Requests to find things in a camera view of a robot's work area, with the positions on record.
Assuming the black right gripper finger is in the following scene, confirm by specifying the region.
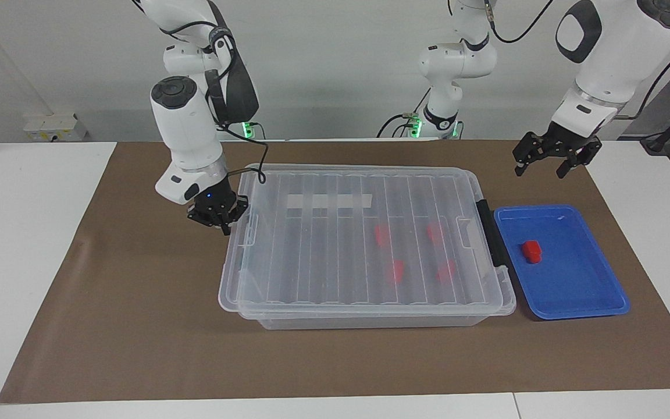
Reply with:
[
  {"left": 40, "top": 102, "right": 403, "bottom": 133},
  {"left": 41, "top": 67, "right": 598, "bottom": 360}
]
[
  {"left": 221, "top": 196, "right": 250, "bottom": 237},
  {"left": 187, "top": 207, "right": 223, "bottom": 229}
]

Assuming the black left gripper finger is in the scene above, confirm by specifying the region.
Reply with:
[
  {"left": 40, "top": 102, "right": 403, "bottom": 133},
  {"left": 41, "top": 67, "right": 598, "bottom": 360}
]
[
  {"left": 555, "top": 136, "right": 603, "bottom": 179},
  {"left": 512, "top": 132, "right": 546, "bottom": 177}
]

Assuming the clear plastic box lid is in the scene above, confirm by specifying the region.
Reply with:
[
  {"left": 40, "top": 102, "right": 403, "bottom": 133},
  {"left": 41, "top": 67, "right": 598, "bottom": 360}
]
[{"left": 218, "top": 164, "right": 518, "bottom": 321}]

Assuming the blue plastic tray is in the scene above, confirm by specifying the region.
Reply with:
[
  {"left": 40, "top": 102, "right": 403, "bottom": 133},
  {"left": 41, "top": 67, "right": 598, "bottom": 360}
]
[{"left": 494, "top": 204, "right": 631, "bottom": 321}]

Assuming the clear plastic storage box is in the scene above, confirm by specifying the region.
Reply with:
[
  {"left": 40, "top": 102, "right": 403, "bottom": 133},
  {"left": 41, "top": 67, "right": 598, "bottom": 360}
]
[{"left": 239, "top": 169, "right": 516, "bottom": 331}]

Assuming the brown paper table mat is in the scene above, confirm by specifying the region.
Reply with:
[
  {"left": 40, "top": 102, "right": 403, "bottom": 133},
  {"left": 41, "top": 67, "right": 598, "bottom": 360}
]
[{"left": 0, "top": 140, "right": 670, "bottom": 404}]

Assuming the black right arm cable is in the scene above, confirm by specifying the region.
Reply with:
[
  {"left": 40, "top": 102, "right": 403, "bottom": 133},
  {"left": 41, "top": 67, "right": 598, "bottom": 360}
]
[{"left": 161, "top": 20, "right": 268, "bottom": 184}]

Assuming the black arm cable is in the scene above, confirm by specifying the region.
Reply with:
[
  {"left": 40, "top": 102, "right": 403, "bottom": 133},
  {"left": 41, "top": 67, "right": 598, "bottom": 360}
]
[
  {"left": 161, "top": 20, "right": 268, "bottom": 184},
  {"left": 448, "top": 0, "right": 670, "bottom": 120}
]

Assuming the black box latch handle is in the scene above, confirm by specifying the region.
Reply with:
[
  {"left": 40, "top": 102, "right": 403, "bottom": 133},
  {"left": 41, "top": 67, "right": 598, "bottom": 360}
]
[{"left": 474, "top": 200, "right": 509, "bottom": 270}]

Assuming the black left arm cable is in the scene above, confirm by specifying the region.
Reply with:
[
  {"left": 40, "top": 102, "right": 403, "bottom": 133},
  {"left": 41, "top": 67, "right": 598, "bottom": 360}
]
[{"left": 448, "top": 0, "right": 670, "bottom": 120}]

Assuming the black base cable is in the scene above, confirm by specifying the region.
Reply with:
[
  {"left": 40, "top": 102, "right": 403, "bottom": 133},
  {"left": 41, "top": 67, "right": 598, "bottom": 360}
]
[{"left": 376, "top": 87, "right": 429, "bottom": 140}]

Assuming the white wall power outlet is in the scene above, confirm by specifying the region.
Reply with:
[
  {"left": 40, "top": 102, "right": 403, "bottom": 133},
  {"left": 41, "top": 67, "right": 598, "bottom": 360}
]
[{"left": 23, "top": 113, "right": 89, "bottom": 143}]

